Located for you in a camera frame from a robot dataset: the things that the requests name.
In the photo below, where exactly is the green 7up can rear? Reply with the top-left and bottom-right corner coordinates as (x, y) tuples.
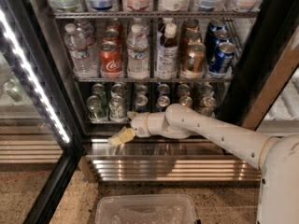
(92, 83), (107, 105)

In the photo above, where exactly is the silver green can rear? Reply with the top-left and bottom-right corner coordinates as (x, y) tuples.
(196, 84), (214, 98)

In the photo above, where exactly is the white green can front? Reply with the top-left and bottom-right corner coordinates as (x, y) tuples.
(109, 95), (126, 122)

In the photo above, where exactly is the silver green can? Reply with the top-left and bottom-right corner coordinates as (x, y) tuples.
(196, 84), (214, 98)
(197, 96), (217, 117)

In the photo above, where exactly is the green 7up can front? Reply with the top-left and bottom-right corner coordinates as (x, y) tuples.
(86, 95), (107, 119)

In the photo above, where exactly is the blue pepsi can bottom rear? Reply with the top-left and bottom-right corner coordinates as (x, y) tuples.
(135, 84), (149, 95)

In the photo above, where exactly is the blue pepsi can shelf middle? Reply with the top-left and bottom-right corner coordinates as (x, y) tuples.
(206, 30), (231, 62)

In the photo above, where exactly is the middle wire shelf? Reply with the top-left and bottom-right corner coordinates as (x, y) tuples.
(71, 77), (232, 83)

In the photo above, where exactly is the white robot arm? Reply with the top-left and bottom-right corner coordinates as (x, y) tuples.
(108, 104), (299, 224)

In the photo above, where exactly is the clear water bottle left rear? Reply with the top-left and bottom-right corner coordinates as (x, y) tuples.
(75, 19), (99, 68)

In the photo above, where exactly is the silver green can front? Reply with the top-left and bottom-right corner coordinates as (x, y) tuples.
(197, 96), (217, 117)

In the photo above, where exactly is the green 7up can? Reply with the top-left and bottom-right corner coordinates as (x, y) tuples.
(86, 95), (107, 119)
(92, 83), (107, 105)

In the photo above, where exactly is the clear plastic container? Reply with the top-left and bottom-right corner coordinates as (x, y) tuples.
(94, 194), (197, 224)

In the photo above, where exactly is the gold can shelf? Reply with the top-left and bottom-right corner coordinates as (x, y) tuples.
(181, 19), (200, 34)
(182, 31), (202, 47)
(182, 43), (206, 74)

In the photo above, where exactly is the upper wire shelf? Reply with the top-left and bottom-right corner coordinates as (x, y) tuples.
(52, 11), (259, 19)

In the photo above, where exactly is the clear water bottle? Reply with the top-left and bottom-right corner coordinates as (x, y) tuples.
(126, 24), (150, 79)
(64, 23), (93, 74)
(75, 19), (99, 68)

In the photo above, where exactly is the blue pepsi can shelf front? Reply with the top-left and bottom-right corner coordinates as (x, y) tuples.
(209, 42), (235, 74)

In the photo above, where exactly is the clear water bottle centre front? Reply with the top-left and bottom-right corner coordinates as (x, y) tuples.
(126, 24), (150, 79)

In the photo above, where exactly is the red coca-cola can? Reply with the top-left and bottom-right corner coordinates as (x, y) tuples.
(99, 42), (122, 75)
(106, 19), (122, 33)
(102, 29), (121, 46)

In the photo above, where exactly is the gold can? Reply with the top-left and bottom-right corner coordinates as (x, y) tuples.
(179, 96), (193, 107)
(177, 84), (191, 97)

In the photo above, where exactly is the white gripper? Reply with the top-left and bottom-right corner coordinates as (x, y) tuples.
(107, 111), (150, 146)

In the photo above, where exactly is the gold can bottom rear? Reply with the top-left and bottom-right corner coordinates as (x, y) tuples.
(177, 84), (191, 97)

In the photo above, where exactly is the blue pepsi can shelf rear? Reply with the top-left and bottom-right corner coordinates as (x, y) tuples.
(206, 18), (227, 35)

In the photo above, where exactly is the gold can bottom front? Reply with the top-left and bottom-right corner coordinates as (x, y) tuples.
(179, 96), (193, 107)

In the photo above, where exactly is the clear water bottle left front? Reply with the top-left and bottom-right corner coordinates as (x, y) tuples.
(64, 23), (93, 74)

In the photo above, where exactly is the wire shelf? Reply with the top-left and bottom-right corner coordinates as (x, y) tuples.
(71, 77), (232, 83)
(52, 11), (259, 19)

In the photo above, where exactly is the steel fridge base grille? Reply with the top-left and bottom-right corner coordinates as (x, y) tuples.
(78, 138), (261, 182)

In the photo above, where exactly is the red coca-cola can front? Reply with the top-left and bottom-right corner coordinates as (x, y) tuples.
(99, 42), (122, 75)

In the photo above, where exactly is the gold can middle shelf front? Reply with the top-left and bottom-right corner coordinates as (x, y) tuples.
(182, 43), (206, 74)

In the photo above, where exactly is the red coca-cola can middle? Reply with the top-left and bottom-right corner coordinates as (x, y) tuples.
(102, 29), (121, 46)

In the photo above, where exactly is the iced tea bottle front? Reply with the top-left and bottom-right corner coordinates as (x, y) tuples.
(156, 22), (178, 79)

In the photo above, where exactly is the right fridge door frame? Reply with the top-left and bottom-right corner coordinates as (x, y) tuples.
(218, 0), (299, 130)

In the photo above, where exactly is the gold can middle shelf rear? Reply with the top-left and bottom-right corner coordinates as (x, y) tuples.
(181, 19), (200, 34)

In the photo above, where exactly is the glass fridge door with light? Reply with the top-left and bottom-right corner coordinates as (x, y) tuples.
(0, 0), (82, 224)

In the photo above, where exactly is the white green can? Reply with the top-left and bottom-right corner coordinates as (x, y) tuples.
(109, 95), (126, 122)
(111, 83), (126, 97)

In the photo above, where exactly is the white green can rear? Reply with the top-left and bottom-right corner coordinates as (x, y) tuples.
(111, 83), (126, 97)

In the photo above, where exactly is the blue pepsi can shelf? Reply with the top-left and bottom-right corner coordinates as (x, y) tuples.
(206, 30), (231, 62)
(209, 42), (235, 74)
(206, 18), (227, 35)

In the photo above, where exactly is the blue pepsi can bottom front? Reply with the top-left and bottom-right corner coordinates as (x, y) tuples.
(135, 95), (148, 113)

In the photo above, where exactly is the red coca-cola can rear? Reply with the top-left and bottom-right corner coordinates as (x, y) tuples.
(106, 19), (122, 33)

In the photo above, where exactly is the blue pepsi can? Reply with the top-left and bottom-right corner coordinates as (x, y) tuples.
(135, 84), (149, 95)
(135, 95), (148, 113)

